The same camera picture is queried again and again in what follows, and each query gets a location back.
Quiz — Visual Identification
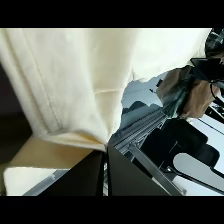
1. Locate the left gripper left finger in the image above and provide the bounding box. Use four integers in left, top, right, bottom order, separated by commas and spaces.
39, 150, 106, 197

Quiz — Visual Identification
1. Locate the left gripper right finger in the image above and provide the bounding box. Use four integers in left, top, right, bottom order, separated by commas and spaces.
106, 145, 172, 197

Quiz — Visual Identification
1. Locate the cream T-shirt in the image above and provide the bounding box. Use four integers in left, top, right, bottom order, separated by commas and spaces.
0, 28, 213, 197

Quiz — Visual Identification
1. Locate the brown garment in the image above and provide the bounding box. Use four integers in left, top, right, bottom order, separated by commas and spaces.
155, 64, 222, 120

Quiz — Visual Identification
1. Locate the silver frame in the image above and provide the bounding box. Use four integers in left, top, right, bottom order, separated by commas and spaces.
23, 109, 188, 197

